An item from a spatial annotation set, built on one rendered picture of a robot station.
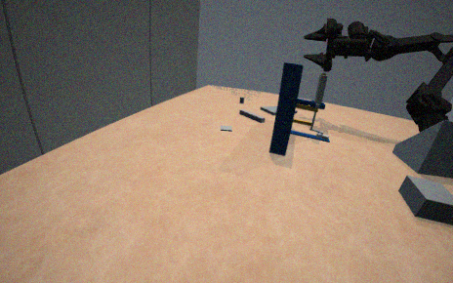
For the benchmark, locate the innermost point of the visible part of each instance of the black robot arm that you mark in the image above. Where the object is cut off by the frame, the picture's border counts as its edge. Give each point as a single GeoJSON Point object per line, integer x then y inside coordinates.
{"type": "Point", "coordinates": [425, 106]}

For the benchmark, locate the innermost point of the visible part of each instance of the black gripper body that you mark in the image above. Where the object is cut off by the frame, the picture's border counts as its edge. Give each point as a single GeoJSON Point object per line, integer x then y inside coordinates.
{"type": "Point", "coordinates": [335, 46]}

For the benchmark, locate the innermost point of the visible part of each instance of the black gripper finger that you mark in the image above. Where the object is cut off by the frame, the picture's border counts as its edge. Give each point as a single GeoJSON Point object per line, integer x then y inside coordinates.
{"type": "Point", "coordinates": [318, 58]}
{"type": "Point", "coordinates": [319, 35]}

